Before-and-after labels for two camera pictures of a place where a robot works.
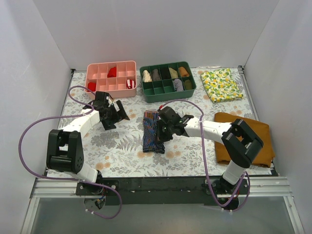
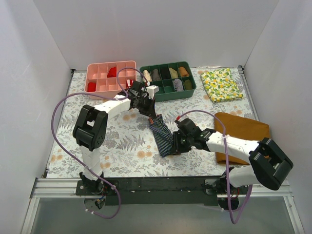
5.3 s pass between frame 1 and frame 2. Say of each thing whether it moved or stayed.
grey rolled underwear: stayed
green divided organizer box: stayed
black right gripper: moved
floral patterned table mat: stayed
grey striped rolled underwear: stayed
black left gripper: moved
